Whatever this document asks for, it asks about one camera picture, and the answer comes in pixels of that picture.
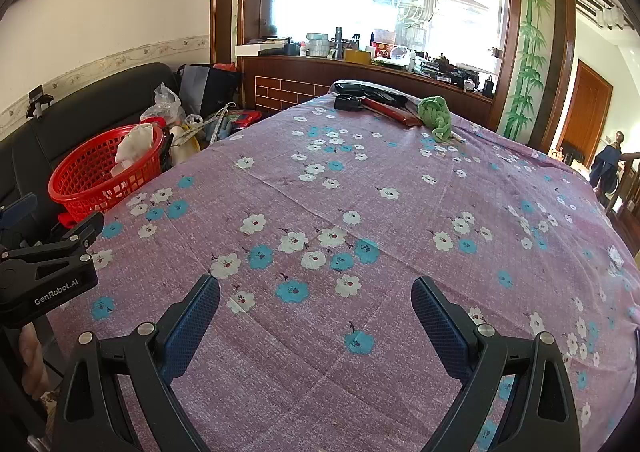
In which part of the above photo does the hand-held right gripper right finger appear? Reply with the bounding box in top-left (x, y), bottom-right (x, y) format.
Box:
top-left (411, 277), bottom-right (581, 452)

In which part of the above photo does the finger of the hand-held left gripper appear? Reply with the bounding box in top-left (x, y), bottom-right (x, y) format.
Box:
top-left (30, 212), bottom-right (105, 257)
top-left (0, 193), bottom-right (39, 235)

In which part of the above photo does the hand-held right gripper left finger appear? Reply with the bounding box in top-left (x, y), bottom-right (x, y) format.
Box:
top-left (52, 274), bottom-right (221, 452)

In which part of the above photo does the red plastic basket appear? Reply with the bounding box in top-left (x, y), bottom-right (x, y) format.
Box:
top-left (48, 124), bottom-right (166, 223)

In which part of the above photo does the white cloth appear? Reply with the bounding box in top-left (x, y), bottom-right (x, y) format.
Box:
top-left (115, 124), bottom-right (156, 165)

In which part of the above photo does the person's left hand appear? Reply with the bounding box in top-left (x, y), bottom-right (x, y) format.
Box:
top-left (19, 322), bottom-right (51, 400)

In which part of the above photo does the black clamp holder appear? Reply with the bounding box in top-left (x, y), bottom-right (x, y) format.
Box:
top-left (27, 88), bottom-right (53, 119)

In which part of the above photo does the black leather sofa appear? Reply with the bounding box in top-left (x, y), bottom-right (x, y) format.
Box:
top-left (0, 62), bottom-right (181, 233)

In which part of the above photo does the clear plastic bag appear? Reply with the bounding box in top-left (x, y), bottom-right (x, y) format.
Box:
top-left (140, 83), bottom-right (183, 125)

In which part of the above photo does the purple floral tablecloth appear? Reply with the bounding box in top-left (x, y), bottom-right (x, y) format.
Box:
top-left (50, 79), bottom-right (640, 452)

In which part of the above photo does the black paper bag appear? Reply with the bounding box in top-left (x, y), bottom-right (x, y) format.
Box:
top-left (179, 64), bottom-right (243, 120)

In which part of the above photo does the red toy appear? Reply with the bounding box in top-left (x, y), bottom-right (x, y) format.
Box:
top-left (227, 110), bottom-right (262, 130)

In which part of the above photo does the green knitted cloth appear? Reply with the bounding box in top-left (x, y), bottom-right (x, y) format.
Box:
top-left (417, 96), bottom-right (453, 143)

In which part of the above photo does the long red packet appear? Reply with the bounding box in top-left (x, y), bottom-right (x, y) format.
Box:
top-left (360, 96), bottom-right (421, 127)

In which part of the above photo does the wooden stair railing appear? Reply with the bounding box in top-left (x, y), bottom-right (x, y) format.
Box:
top-left (602, 149), bottom-right (640, 253)

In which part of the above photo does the dark blue jacket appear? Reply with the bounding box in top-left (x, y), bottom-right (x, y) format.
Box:
top-left (589, 132), bottom-right (626, 193)

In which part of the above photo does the long black case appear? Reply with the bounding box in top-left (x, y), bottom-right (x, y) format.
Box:
top-left (334, 80), bottom-right (411, 105)

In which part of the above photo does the wooden counter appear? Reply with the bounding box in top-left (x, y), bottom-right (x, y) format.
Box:
top-left (235, 44), bottom-right (498, 133)

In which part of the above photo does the white flat tray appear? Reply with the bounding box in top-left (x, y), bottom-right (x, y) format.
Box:
top-left (235, 44), bottom-right (291, 57)

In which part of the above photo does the orange wooden door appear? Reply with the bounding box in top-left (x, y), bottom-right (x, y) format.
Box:
top-left (557, 59), bottom-right (613, 167)

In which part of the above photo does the red gift box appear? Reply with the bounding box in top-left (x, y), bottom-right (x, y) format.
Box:
top-left (372, 29), bottom-right (396, 57)

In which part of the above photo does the stack of metal tins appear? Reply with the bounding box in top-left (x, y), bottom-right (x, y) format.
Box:
top-left (306, 33), bottom-right (331, 57)

